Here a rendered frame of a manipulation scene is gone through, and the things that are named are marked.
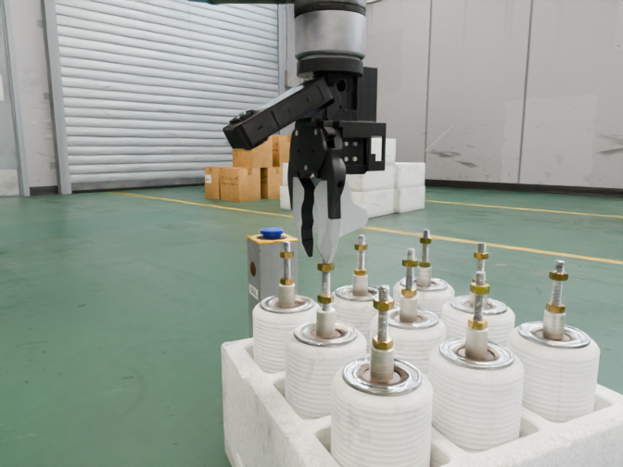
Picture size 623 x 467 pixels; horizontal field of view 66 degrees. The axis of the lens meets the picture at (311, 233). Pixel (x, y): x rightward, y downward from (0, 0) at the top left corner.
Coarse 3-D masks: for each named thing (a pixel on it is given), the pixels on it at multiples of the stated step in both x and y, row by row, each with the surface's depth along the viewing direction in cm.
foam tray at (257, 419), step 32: (224, 352) 69; (224, 384) 71; (256, 384) 59; (224, 416) 72; (256, 416) 57; (288, 416) 52; (608, 416) 52; (224, 448) 74; (256, 448) 58; (288, 448) 48; (320, 448) 46; (448, 448) 46; (512, 448) 46; (544, 448) 46; (576, 448) 48; (608, 448) 50
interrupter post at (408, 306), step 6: (402, 300) 60; (408, 300) 60; (414, 300) 60; (402, 306) 60; (408, 306) 60; (414, 306) 60; (402, 312) 60; (408, 312) 60; (414, 312) 60; (402, 318) 60; (408, 318) 60; (414, 318) 60
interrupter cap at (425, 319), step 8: (392, 312) 63; (424, 312) 63; (432, 312) 62; (392, 320) 60; (416, 320) 61; (424, 320) 60; (432, 320) 60; (400, 328) 58; (408, 328) 57; (416, 328) 57; (424, 328) 58
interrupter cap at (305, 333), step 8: (296, 328) 57; (304, 328) 57; (312, 328) 57; (336, 328) 57; (344, 328) 57; (352, 328) 57; (296, 336) 54; (304, 336) 55; (312, 336) 55; (336, 336) 55; (344, 336) 54; (352, 336) 54; (312, 344) 53; (320, 344) 52; (328, 344) 52; (336, 344) 52; (344, 344) 53
